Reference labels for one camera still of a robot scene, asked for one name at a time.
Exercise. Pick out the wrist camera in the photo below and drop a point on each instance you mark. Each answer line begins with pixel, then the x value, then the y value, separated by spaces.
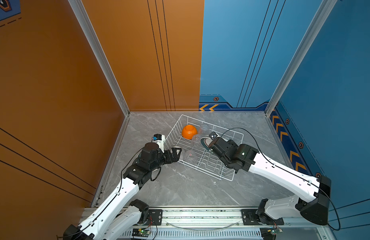
pixel 159 139
pixel 213 135

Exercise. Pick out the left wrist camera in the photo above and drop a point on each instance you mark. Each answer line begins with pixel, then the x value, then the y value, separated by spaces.
pixel 159 139

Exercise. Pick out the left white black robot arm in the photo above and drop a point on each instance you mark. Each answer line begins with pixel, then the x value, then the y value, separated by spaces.
pixel 118 212

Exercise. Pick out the clear glass cup back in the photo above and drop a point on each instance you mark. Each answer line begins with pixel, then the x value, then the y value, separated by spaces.
pixel 204 130

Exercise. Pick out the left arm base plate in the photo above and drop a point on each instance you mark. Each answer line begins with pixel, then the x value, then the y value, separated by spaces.
pixel 154 216

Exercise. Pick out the clear glass cup middle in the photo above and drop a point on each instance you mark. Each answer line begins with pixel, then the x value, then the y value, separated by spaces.
pixel 196 142

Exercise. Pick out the left green circuit board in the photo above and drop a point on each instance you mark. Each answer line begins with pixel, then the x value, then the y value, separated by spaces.
pixel 140 234

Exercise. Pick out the clear glass cup front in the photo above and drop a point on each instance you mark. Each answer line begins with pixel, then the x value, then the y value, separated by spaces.
pixel 191 157

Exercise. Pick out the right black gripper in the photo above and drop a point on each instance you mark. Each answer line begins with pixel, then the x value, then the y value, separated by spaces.
pixel 230 143

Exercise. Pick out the white wire dish rack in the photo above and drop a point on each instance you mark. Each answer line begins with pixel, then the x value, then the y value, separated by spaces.
pixel 207 162

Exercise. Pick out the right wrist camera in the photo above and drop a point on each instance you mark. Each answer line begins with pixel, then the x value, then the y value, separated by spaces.
pixel 213 135

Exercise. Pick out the aluminium front rail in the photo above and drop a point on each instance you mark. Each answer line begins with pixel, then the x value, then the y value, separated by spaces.
pixel 220 223

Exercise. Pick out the clear glass cup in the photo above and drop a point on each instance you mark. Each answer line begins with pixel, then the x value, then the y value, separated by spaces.
pixel 196 142
pixel 204 130
pixel 191 157

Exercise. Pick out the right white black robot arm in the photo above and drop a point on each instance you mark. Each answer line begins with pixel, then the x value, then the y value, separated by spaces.
pixel 311 195

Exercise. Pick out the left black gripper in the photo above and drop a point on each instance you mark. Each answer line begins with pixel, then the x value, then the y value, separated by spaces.
pixel 175 157

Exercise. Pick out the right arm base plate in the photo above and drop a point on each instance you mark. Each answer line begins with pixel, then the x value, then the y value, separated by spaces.
pixel 251 218

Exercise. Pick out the orange bowl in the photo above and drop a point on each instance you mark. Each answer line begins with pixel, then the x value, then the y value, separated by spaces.
pixel 189 131

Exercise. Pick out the right circuit board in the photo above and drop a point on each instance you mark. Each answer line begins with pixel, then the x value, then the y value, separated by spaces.
pixel 270 233

